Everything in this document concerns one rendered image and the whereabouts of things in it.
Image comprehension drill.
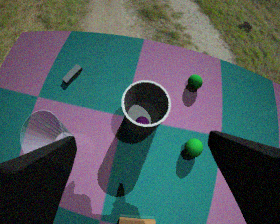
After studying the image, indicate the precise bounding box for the green ball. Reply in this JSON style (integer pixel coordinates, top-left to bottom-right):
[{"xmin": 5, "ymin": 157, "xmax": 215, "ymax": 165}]
[
  {"xmin": 184, "ymin": 139, "xmax": 204, "ymax": 157},
  {"xmin": 188, "ymin": 75, "xmax": 203, "ymax": 89}
]

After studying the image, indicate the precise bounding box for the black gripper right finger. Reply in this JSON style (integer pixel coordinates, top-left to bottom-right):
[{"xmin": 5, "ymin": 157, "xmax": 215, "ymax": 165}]
[{"xmin": 208, "ymin": 131, "xmax": 280, "ymax": 224}]

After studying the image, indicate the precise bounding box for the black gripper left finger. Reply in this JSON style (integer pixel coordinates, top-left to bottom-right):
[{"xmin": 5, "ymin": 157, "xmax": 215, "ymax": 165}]
[{"xmin": 0, "ymin": 136, "xmax": 77, "ymax": 224}]

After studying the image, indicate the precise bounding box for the purple ball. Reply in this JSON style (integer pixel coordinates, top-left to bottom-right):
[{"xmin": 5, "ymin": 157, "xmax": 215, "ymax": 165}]
[{"xmin": 135, "ymin": 117, "xmax": 149, "ymax": 125}]

